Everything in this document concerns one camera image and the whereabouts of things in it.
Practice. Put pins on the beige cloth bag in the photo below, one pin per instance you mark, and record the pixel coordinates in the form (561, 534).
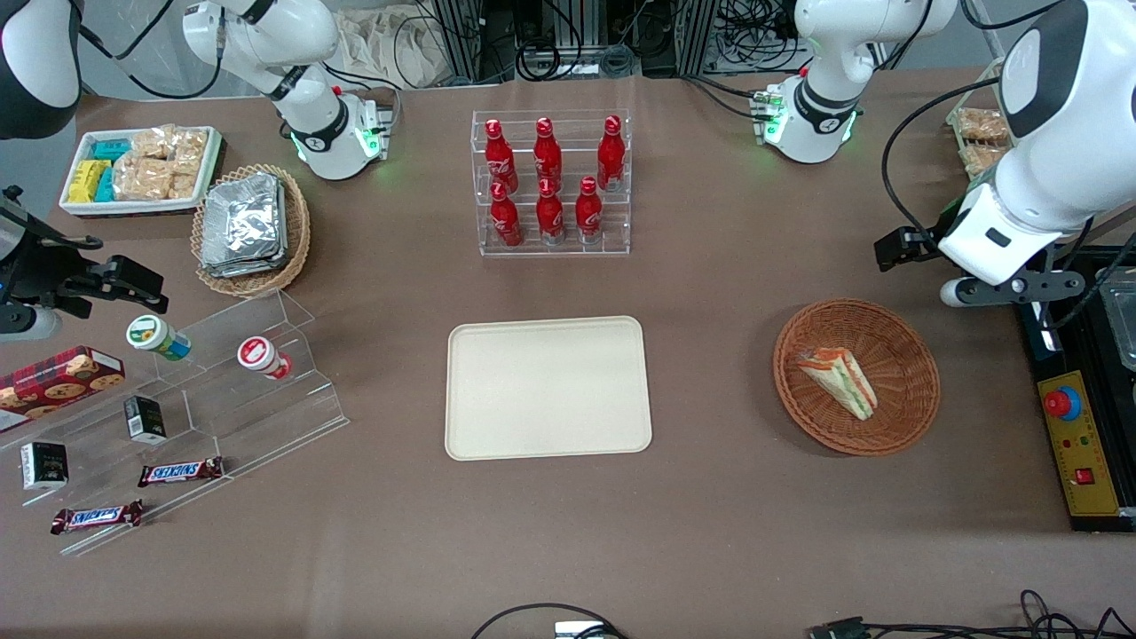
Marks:
(390, 49)

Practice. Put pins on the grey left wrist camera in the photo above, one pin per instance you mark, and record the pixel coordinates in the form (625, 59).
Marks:
(1021, 288)

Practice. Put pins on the yellow control panel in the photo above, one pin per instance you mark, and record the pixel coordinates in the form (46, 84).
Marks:
(1087, 444)

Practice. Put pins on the small black white box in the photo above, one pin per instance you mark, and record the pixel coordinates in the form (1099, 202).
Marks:
(44, 466)

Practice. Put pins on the clear plastic container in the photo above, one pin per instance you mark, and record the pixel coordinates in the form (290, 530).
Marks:
(1123, 319)

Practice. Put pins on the oval wicker basket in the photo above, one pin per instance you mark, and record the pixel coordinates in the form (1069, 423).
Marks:
(297, 231)

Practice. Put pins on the red cola bottle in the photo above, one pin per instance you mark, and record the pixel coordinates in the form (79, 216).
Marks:
(548, 155)
(550, 216)
(588, 213)
(611, 155)
(506, 220)
(500, 158)

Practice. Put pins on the green lid white cup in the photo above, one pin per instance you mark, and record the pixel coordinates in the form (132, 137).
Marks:
(153, 335)

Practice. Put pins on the red emergency stop button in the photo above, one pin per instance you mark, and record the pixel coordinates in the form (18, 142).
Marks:
(1061, 404)

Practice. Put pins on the white plug block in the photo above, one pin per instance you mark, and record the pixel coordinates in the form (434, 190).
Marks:
(579, 630)

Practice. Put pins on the silver metal strip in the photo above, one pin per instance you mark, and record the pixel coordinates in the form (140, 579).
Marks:
(1047, 333)

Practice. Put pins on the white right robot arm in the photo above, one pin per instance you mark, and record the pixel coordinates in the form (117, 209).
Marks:
(302, 35)

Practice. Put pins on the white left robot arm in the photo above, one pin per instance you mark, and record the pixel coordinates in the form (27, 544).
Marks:
(1065, 89)

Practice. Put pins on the red lid white cup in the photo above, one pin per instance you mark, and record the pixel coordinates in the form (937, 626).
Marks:
(259, 355)

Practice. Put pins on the beige plastic tray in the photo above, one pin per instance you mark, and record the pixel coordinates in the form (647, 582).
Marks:
(548, 389)

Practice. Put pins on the white rectangular snack tray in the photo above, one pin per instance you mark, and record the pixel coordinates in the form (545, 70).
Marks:
(133, 208)

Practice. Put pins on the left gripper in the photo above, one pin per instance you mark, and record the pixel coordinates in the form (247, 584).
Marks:
(923, 241)

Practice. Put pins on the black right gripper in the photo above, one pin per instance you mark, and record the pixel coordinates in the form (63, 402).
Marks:
(43, 268)

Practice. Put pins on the snickers chocolate bar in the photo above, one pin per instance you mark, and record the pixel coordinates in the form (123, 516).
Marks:
(180, 471)
(96, 516)

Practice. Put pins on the black control box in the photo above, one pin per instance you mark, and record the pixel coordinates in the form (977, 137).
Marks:
(1025, 342)

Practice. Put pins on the clear acrylic bottle rack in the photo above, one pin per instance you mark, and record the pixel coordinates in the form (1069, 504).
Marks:
(555, 244)

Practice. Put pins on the triangular sandwich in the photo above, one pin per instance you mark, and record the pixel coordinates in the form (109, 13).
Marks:
(839, 382)

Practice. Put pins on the silver foil packet stack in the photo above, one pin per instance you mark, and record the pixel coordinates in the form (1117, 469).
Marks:
(241, 226)

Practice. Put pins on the round brown wicker basket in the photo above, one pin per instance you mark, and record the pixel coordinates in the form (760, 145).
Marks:
(896, 346)

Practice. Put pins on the red rocker switch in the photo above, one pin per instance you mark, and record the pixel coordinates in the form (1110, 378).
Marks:
(1084, 477)

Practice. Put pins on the aluminium frame post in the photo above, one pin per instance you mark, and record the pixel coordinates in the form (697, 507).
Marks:
(461, 40)
(697, 35)

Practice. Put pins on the clear bagged rice cracker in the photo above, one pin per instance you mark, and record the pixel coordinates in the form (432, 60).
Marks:
(153, 142)
(183, 186)
(191, 149)
(142, 179)

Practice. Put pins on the yellow snack pack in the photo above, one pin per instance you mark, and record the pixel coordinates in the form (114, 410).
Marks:
(86, 180)

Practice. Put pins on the clear acrylic step display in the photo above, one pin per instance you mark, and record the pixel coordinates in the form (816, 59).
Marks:
(266, 426)

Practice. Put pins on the red plaid cookie box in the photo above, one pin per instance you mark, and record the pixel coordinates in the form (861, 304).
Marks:
(53, 382)

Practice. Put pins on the teal snack pack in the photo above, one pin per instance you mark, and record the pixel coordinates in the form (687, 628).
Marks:
(110, 149)
(106, 186)

